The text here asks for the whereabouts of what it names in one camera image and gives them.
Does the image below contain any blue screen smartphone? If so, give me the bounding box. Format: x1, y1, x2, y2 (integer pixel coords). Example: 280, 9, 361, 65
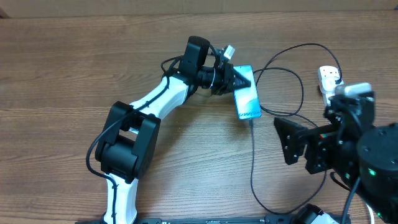
234, 65, 262, 120

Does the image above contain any black USB charging cable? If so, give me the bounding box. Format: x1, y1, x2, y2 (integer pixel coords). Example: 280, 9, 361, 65
248, 42, 343, 216

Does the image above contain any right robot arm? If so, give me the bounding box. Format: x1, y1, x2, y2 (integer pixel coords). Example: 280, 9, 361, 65
274, 91, 397, 223

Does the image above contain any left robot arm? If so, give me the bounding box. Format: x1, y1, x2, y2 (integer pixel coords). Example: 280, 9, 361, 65
88, 36, 251, 223

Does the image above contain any white round charger plug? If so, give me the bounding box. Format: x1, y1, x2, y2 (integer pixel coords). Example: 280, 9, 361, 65
320, 77, 344, 94

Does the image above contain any white power strip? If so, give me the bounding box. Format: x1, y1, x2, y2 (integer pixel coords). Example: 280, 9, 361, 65
317, 65, 344, 107

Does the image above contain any white power strip cord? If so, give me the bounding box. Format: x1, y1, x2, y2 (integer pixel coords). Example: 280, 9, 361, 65
365, 203, 376, 224

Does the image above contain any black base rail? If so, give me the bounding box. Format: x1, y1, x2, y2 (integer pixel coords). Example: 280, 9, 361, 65
133, 203, 352, 224

